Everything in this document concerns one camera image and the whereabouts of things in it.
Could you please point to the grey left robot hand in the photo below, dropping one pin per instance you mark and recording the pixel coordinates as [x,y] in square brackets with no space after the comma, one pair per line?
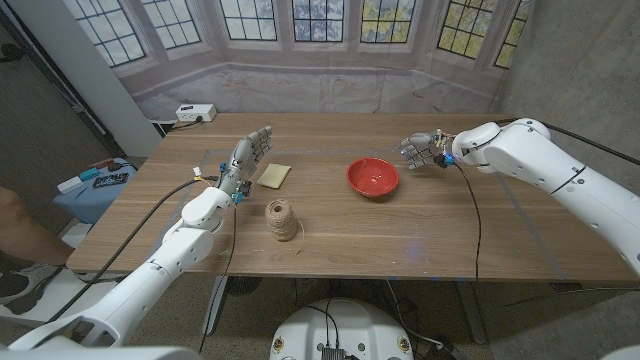
[244,157]

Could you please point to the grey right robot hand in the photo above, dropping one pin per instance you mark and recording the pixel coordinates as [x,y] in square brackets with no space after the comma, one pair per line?
[425,147]

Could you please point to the red bowl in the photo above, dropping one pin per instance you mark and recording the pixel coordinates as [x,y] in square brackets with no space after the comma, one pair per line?
[372,176]

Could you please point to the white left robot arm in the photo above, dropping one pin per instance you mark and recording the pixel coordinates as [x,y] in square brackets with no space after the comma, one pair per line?
[150,280]

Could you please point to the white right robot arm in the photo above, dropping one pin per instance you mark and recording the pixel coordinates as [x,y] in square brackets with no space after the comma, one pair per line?
[550,170]

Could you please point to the brown twine spool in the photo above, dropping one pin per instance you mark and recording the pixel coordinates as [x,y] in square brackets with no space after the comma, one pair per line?
[281,220]

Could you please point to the white power strip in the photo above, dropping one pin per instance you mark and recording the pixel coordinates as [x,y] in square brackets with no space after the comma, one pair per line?
[195,112]

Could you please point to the printed window backdrop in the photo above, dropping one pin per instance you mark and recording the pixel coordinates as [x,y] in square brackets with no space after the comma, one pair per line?
[320,85]

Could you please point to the black phone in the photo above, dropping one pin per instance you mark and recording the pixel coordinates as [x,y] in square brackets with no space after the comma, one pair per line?
[110,180]

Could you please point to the red small object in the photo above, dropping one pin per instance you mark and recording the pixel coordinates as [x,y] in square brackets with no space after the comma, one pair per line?
[102,163]

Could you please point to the grey table leg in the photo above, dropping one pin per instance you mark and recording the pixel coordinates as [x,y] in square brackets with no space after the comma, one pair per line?
[472,312]
[216,305]

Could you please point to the teal small box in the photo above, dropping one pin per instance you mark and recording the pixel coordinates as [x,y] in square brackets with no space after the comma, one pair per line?
[89,174]

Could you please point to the blue box with devices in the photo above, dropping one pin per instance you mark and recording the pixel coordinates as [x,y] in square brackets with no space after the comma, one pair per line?
[85,202]

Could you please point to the white small box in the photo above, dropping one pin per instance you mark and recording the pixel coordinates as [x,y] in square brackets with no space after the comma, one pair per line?
[70,184]

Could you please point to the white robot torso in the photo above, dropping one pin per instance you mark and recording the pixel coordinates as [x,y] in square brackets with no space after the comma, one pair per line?
[345,325]

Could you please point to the white floor mat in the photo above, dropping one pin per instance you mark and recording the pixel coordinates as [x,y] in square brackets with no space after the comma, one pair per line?
[65,295]

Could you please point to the person's bare leg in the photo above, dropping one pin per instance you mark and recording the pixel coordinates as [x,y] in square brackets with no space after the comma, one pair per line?
[25,230]

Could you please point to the grey black sneaker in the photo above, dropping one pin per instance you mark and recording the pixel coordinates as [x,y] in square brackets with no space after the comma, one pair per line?
[22,287]

